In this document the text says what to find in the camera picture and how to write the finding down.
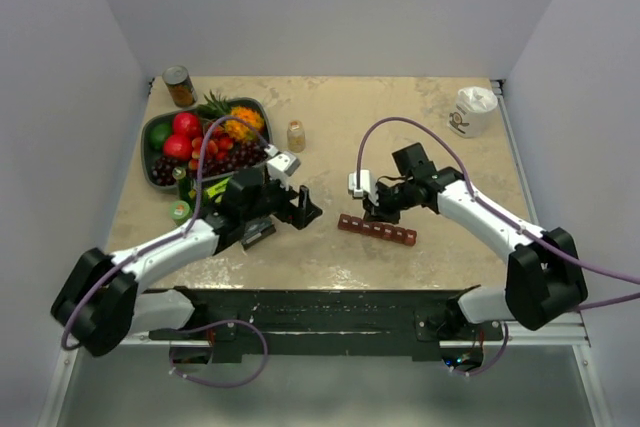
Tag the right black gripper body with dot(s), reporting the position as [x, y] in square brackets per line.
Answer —
[396, 198]

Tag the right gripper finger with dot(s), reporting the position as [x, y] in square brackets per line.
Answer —
[371, 213]
[392, 217]

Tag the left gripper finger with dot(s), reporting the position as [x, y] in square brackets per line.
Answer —
[302, 219]
[305, 205]

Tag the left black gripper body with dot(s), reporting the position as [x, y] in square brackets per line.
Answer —
[280, 205]

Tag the red weekly pill organizer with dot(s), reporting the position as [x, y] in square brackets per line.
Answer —
[378, 230]

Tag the small pill bottle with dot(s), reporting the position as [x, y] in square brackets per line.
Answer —
[296, 136]

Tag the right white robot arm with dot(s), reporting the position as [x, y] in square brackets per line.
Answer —
[543, 281]

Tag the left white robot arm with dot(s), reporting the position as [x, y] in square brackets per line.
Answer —
[96, 304]

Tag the razor package box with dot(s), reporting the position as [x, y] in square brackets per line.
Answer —
[256, 230]

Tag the dark grape bunch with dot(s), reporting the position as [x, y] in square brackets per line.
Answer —
[223, 163]

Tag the orange spiky fruit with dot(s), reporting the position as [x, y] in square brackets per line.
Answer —
[246, 120]

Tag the strawberries pile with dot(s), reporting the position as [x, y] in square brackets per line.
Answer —
[217, 150]

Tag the green glass bottle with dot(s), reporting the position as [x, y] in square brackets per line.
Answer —
[185, 186]

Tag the green cap bottle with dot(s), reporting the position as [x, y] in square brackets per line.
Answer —
[180, 212]

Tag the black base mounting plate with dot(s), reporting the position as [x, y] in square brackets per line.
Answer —
[375, 323]

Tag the red apple lower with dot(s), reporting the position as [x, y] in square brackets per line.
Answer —
[178, 146]

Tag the red apple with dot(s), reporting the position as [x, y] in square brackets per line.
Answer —
[178, 146]
[187, 124]

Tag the red apple upper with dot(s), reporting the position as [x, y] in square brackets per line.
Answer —
[187, 124]

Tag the white paper cup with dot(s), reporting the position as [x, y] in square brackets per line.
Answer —
[472, 111]

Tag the green lime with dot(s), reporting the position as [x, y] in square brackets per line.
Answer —
[158, 135]

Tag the grey fruit tray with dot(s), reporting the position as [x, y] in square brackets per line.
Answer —
[213, 108]

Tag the tin can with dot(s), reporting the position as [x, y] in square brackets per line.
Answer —
[180, 86]

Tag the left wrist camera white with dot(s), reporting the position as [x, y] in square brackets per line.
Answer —
[281, 165]

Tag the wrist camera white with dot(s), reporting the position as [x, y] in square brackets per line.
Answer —
[281, 165]
[361, 184]

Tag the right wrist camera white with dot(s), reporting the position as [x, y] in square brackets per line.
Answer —
[361, 184]

